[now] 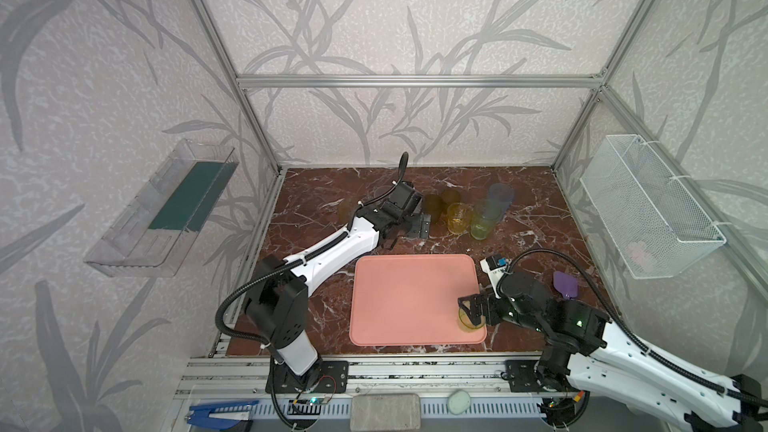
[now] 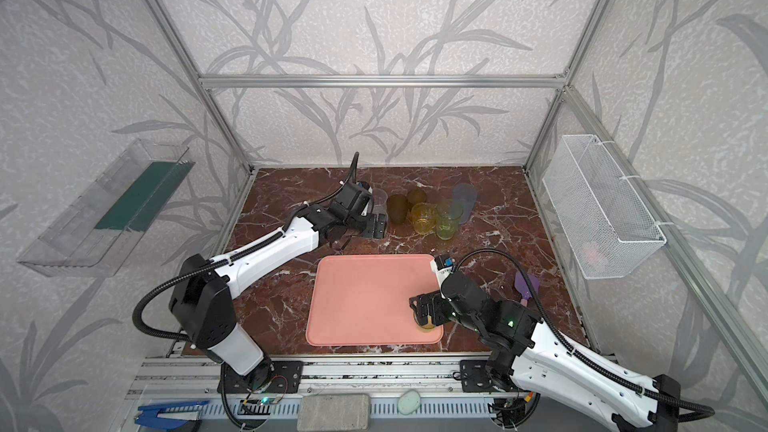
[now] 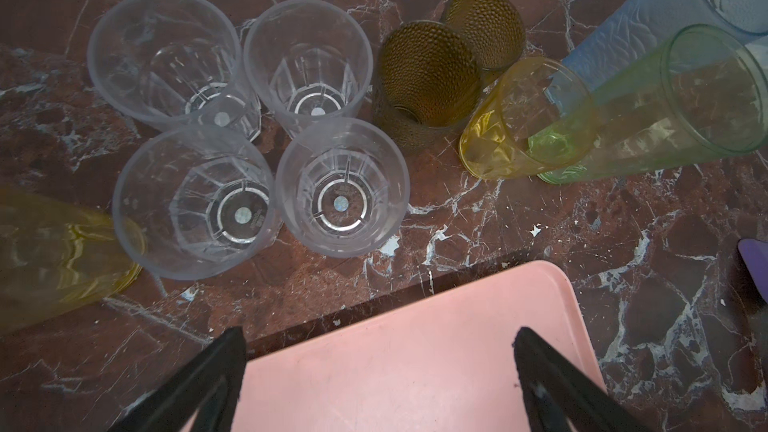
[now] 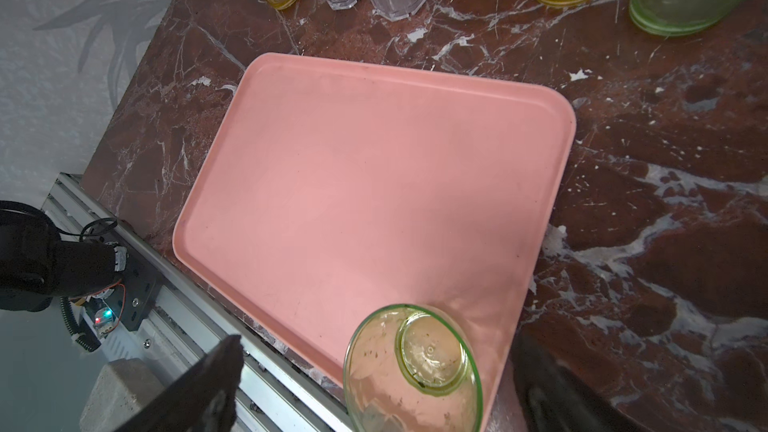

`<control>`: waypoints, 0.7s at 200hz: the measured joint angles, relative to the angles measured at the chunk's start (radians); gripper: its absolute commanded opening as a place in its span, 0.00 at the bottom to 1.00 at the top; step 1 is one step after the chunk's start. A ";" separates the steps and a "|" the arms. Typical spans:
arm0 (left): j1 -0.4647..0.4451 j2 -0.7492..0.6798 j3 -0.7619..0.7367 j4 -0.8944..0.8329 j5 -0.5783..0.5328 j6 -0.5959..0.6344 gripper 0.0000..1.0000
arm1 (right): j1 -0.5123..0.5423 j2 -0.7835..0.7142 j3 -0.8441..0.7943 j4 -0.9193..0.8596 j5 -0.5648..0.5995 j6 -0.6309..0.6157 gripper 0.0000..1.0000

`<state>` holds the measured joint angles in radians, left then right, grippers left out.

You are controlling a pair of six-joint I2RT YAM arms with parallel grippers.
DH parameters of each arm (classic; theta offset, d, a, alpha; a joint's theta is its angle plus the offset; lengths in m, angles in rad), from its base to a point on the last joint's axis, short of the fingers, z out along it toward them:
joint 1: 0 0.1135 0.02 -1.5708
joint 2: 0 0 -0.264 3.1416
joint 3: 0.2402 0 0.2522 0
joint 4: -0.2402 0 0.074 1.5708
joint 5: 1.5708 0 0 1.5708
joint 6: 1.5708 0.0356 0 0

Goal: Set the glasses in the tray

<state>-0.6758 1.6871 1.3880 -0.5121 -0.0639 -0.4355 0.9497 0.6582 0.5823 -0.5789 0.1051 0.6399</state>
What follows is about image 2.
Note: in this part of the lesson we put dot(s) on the tall green glass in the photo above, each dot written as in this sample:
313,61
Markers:
448,216

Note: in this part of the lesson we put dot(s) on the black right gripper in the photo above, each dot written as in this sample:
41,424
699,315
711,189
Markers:
429,304

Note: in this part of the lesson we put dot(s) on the clear plastic wall bin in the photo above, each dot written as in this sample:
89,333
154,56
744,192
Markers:
95,235

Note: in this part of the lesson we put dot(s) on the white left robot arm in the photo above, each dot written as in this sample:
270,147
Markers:
204,291

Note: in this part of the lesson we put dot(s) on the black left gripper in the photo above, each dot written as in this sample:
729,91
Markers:
372,224

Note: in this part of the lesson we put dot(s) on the pale green oval pad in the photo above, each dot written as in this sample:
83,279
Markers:
409,402

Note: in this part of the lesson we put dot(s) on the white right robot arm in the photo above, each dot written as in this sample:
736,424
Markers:
527,354

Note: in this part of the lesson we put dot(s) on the grey foam block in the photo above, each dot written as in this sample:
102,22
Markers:
334,412

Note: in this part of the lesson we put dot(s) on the amber dotted glass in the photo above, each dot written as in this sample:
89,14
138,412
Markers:
415,196
397,208

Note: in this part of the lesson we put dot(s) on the blue frosted plastic cup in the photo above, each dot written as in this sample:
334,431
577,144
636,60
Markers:
465,194

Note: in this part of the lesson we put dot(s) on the green short glass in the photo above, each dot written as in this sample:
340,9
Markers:
424,317

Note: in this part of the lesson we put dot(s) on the clear faceted glass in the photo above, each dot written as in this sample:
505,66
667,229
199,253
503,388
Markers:
379,201

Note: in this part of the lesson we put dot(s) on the purple plastic scoop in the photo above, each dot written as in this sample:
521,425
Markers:
526,287

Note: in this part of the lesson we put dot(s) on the yellow short glass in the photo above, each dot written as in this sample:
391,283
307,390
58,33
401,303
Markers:
423,218

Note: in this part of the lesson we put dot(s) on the blue hand tool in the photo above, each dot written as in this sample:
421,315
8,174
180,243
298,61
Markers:
172,417

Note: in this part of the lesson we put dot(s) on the white wire wall basket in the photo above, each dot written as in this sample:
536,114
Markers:
609,228

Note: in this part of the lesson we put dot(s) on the pink plastic tray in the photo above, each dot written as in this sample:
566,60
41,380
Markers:
364,300

